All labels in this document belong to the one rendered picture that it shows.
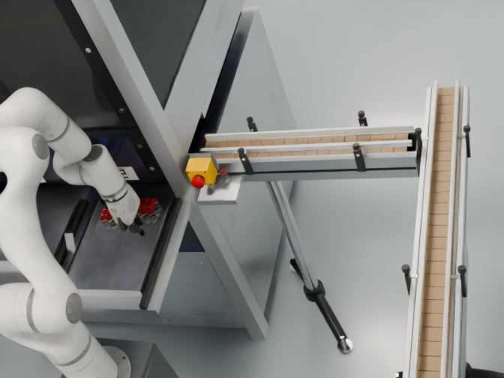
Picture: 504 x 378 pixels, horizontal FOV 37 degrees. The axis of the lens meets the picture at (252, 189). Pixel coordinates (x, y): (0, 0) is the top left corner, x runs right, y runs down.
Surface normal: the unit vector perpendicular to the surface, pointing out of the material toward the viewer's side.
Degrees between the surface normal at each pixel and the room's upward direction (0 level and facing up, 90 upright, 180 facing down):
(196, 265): 90
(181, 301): 90
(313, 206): 0
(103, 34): 90
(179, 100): 90
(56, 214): 0
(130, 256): 0
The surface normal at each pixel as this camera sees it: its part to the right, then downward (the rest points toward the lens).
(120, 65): -0.20, 0.76
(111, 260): -0.27, -0.64
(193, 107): 0.94, -0.02
